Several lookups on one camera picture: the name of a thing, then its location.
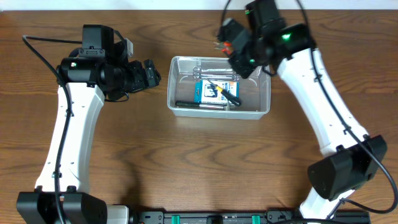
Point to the small black-handled hammer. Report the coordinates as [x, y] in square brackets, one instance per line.
[198, 105]

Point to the small silver wrench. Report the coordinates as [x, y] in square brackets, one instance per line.
[215, 74]

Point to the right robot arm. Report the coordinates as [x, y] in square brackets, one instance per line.
[351, 157]

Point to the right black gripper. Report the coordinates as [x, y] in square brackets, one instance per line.
[243, 70]

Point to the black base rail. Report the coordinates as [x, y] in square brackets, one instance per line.
[270, 216]

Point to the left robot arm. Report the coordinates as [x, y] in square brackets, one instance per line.
[99, 70]

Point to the black yellow screwdriver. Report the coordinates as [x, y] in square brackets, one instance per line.
[230, 97]

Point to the white blue cardboard box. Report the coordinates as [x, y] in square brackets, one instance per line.
[206, 93]

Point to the red-handled pliers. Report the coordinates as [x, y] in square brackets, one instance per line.
[225, 47]

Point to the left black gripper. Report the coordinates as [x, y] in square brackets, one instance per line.
[136, 82]

